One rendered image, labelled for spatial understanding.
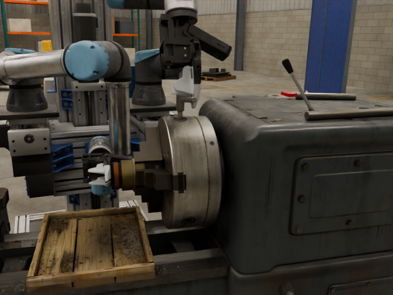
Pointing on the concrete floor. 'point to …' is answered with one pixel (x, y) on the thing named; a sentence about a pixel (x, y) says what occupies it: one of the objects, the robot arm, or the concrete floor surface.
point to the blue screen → (329, 45)
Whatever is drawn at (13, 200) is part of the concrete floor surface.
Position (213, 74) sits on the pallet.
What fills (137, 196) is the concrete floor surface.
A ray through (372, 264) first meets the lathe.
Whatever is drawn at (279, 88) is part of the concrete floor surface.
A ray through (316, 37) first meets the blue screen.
